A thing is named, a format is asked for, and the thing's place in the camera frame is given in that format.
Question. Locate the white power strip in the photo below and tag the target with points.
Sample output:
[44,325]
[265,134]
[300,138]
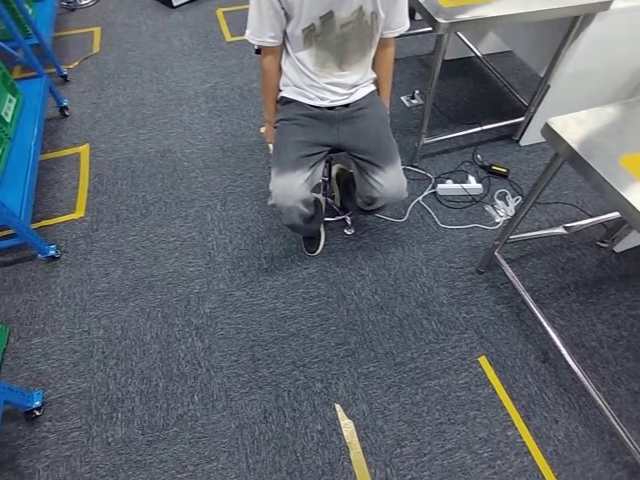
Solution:
[457,189]

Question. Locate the black power adapter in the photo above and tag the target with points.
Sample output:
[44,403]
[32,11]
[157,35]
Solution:
[500,171]

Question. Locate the chrome round base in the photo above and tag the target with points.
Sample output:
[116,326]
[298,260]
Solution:
[80,4]

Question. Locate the person's forearm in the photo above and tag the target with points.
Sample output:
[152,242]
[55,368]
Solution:
[271,86]
[384,73]

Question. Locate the yellow tape strip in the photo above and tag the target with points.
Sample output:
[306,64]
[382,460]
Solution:
[515,417]

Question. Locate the steel table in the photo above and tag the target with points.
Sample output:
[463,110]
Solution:
[525,13]

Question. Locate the green plastic crate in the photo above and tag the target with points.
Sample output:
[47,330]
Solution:
[12,79]
[3,344]
[27,34]

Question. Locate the steel workbench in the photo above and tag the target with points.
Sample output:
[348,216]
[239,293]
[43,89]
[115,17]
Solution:
[590,146]

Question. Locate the person's hand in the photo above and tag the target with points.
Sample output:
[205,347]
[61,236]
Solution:
[269,138]

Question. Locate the small rolling stool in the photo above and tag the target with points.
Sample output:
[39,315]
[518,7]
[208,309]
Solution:
[327,182]

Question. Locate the white panel desk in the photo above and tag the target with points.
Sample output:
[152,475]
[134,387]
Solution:
[590,66]

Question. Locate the metal floor socket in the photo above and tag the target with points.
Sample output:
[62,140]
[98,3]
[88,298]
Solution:
[412,99]

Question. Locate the yellow tape strip torn end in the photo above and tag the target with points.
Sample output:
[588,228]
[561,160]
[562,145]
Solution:
[352,444]

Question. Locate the yellow tape patch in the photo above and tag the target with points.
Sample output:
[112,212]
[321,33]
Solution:
[465,3]

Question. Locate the person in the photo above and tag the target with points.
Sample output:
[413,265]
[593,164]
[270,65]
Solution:
[324,53]

